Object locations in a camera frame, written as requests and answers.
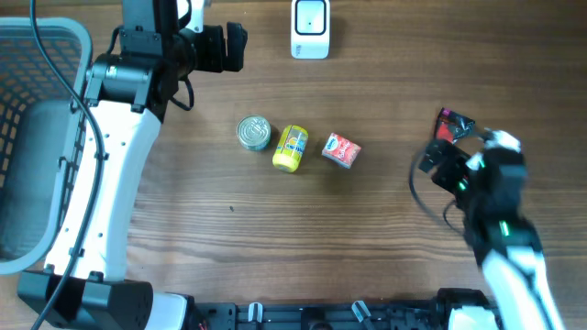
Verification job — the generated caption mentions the red tissue pack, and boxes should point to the red tissue pack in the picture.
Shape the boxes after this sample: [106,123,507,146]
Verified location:
[322,133,361,169]

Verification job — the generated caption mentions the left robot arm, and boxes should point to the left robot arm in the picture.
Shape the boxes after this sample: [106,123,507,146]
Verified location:
[18,1,248,329]

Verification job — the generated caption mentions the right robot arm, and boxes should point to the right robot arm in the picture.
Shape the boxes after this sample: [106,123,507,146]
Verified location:
[411,139,564,329]

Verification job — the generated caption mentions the white barcode scanner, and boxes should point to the white barcode scanner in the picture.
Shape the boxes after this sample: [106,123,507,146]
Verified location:
[291,0,330,60]

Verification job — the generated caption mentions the silver tin can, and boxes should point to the silver tin can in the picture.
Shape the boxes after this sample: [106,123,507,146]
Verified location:
[237,115,271,151]

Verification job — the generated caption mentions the yellow mentos bottle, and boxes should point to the yellow mentos bottle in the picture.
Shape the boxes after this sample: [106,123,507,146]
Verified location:
[272,125,308,173]

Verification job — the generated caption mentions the grey plastic basket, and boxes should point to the grey plastic basket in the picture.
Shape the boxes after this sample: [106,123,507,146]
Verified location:
[1,16,93,275]

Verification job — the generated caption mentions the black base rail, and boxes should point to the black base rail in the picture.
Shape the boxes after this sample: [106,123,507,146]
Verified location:
[187,288,504,330]

